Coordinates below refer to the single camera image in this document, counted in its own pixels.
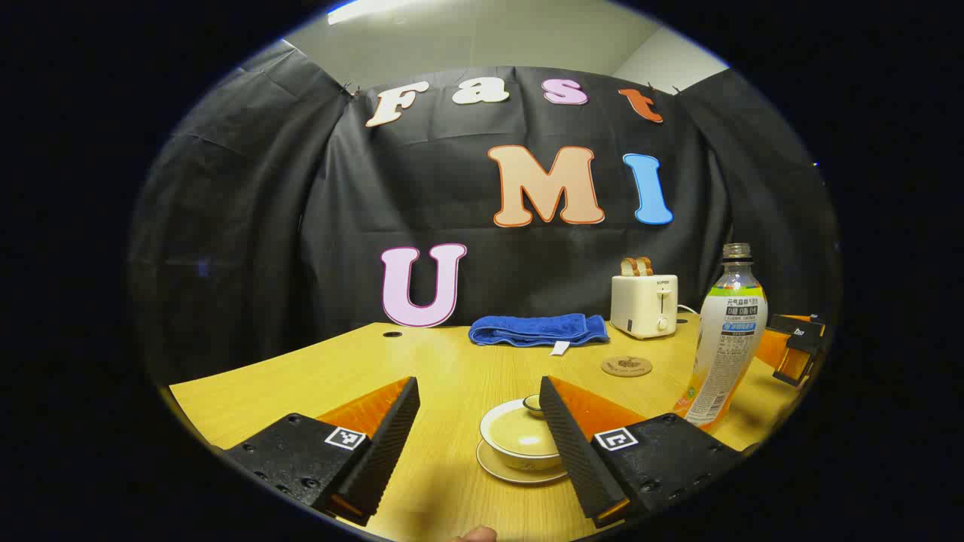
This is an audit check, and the round brown coaster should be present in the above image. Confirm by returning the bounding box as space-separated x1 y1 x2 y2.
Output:
601 355 654 378

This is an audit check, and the cream toaster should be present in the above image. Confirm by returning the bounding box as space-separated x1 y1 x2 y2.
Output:
610 274 679 340

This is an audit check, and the white saucer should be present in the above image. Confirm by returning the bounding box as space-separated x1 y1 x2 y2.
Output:
476 439 569 485

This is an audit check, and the clear water bottle white label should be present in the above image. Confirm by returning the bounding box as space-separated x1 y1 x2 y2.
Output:
674 242 769 430

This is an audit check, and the blue towel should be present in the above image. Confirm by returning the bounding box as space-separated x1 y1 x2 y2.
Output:
468 313 609 356

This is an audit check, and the white teacup lid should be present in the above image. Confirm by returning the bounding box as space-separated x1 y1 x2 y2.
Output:
480 394 563 458

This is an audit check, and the black backdrop cloth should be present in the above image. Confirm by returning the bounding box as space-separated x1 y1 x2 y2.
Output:
128 41 840 385

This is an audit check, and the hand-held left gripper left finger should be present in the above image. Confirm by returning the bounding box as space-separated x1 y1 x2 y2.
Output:
222 376 421 526

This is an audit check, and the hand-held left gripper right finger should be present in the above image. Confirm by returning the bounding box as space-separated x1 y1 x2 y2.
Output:
538 376 746 528

